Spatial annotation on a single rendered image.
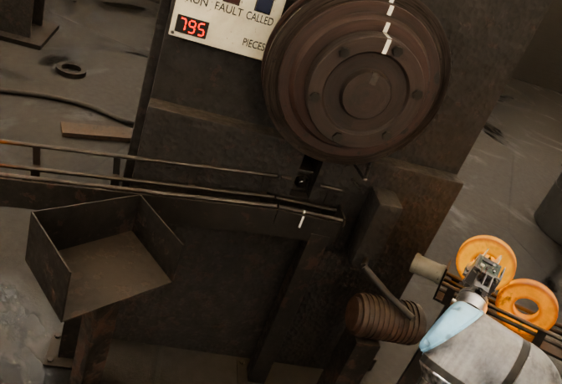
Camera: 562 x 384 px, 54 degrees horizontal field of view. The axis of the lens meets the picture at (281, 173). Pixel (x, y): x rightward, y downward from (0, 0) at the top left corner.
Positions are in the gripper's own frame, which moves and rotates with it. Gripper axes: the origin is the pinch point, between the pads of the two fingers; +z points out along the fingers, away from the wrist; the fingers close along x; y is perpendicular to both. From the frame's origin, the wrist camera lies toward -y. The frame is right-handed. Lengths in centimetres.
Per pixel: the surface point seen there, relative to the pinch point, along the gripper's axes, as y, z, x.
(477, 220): -129, 177, -3
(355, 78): 41, -15, 47
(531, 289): -0.6, -2.5, -12.7
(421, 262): -9.5, -4.9, 14.9
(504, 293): -5.2, -3.7, -7.8
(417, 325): -26.2, -11.3, 7.0
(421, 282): -102, 78, 10
